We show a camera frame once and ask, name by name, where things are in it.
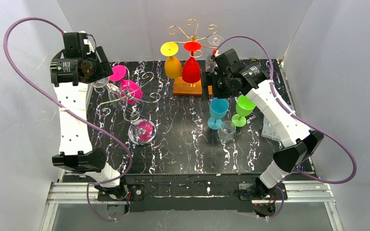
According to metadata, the green wine glass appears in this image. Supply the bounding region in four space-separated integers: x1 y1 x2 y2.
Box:
231 95 256 128

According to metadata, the teal wine glass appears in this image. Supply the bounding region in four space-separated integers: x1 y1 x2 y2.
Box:
208 98 229 130

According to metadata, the clear ribbed wine glass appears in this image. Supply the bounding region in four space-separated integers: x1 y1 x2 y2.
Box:
218 121 236 143

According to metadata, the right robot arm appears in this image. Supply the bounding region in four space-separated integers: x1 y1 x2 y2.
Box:
201 49 324 197

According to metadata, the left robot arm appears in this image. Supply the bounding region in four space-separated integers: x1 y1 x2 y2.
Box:
50 31 129 200

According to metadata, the red wine glass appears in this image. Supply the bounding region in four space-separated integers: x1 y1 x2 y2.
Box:
182 41 201 83

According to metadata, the pink wine glass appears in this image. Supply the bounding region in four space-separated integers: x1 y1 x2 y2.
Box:
110 65 143 104

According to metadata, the orange yellow wine glass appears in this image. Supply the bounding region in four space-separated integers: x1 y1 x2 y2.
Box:
160 42 183 79

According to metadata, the clear wine glass on gold rack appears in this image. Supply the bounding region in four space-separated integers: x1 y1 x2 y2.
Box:
205 35 224 72

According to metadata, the clear plastic screw box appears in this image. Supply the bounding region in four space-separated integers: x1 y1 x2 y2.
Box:
261 116 281 142

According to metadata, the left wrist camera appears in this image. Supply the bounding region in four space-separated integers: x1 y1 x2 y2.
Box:
79 31 95 55

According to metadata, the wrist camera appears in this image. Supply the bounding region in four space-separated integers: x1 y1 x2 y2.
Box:
79 31 95 55
214 49 240 71

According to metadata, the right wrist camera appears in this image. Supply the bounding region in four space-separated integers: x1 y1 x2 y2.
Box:
214 49 240 71

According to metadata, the gold wire glass rack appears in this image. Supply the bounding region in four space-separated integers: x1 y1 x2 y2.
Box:
167 19 219 96

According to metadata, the silver wire glass rack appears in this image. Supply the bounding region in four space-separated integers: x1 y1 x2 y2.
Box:
96 72 161 146

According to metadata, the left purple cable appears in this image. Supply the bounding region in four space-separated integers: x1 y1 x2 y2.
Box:
3 17 133 222

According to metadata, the purple cable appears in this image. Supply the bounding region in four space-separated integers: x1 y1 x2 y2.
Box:
213 35 357 220
3 17 133 222

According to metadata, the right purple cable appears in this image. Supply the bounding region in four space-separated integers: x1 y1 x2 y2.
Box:
213 35 357 220

